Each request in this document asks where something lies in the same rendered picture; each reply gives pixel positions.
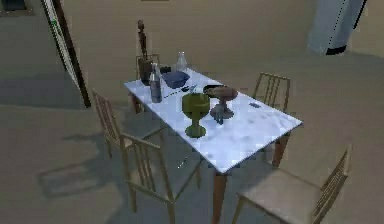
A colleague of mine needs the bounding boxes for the olive green goblet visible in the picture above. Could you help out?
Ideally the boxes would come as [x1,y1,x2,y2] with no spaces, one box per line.
[181,92,211,139]

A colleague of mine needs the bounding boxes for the silver knife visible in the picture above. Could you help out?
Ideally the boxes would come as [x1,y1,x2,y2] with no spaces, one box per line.
[163,85,198,99]

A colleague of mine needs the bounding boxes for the blue bowl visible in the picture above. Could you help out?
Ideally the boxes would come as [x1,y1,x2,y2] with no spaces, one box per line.
[161,70,191,90]

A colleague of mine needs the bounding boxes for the dark glass bottle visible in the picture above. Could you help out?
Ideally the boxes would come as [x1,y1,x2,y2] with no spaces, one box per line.
[149,62,164,104]

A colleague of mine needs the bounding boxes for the white marble dining table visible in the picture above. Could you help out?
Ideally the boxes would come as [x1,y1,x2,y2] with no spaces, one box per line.
[123,68,304,224]

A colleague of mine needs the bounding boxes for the clear glass bottle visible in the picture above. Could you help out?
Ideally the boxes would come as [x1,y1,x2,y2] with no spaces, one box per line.
[175,51,188,74]

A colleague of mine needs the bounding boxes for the brown pedestal bowl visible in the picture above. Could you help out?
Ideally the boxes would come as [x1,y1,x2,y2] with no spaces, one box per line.
[210,86,239,120]

